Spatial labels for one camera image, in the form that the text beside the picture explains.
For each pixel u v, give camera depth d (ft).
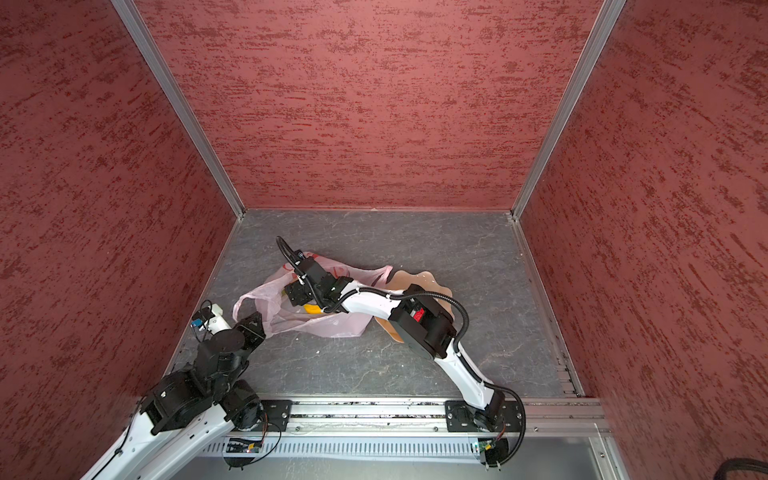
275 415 2.43
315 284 2.31
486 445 2.35
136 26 2.38
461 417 2.43
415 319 1.78
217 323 2.09
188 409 1.60
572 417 2.49
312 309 3.02
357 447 2.33
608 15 2.33
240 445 2.38
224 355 1.69
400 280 3.16
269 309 2.49
